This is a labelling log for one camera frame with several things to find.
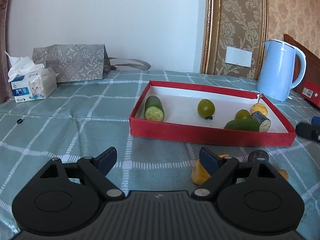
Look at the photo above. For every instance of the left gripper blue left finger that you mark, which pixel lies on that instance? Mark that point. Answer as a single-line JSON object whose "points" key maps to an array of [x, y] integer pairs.
{"points": [[93, 173]]}

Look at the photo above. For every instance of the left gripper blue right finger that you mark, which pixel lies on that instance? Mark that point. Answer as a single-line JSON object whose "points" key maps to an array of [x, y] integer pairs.
{"points": [[222, 171]]}

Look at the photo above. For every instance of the brown longan fruit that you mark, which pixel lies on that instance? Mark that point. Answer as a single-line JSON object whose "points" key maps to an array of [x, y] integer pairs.
{"points": [[284, 174]]}

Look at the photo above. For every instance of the cucumber piece tapered end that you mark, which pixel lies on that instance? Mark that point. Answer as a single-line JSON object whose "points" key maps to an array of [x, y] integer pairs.
{"points": [[243, 125]]}

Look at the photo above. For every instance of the cucumber piece cut face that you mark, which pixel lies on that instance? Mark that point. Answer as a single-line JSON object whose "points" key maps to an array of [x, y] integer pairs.
{"points": [[153, 110]]}

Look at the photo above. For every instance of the red cardboard box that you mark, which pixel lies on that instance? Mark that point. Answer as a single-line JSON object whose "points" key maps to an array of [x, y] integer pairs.
{"points": [[311, 92]]}

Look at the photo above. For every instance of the light blue electric kettle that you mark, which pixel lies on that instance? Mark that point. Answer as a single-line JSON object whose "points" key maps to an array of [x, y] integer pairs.
{"points": [[283, 69]]}

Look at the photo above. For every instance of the red shallow box tray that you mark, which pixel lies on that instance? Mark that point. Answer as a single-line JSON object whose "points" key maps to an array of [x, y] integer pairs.
{"points": [[186, 112]]}

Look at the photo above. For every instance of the grey patterned paper bag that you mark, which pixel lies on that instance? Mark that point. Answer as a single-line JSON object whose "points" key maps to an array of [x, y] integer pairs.
{"points": [[82, 62]]}

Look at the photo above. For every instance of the tissue pack with cat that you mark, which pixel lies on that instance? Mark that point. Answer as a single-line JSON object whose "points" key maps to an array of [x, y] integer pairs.
{"points": [[30, 81]]}

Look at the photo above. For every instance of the white wall switch panel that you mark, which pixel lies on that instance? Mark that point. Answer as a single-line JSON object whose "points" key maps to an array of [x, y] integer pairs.
{"points": [[239, 57]]}

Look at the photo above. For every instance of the gold picture frame moulding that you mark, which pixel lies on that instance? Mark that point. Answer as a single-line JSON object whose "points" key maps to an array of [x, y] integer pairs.
{"points": [[241, 24]]}

